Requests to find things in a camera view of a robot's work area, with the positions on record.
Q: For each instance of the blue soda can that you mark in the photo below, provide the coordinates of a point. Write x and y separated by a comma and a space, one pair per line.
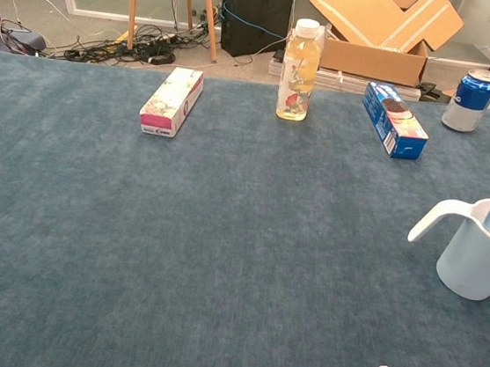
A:
469, 100

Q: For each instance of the blue cookie box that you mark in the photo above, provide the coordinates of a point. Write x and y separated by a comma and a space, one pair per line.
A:
394, 121

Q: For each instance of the cardboard box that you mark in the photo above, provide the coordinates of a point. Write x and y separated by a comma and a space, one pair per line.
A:
374, 61

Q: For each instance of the yellow juice bottle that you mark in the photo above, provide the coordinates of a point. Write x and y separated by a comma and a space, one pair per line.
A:
299, 74

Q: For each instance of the floral pink white box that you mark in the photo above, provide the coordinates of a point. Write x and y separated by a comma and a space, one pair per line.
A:
170, 100

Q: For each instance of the black computer tower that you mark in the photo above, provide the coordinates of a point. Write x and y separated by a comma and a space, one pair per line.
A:
252, 38

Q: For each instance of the blue table mat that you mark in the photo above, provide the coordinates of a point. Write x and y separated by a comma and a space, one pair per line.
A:
175, 251

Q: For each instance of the wooden easel legs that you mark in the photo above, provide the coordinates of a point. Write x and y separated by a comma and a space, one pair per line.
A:
133, 2

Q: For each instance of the blue grey machine base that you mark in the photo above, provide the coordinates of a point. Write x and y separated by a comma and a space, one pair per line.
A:
22, 40

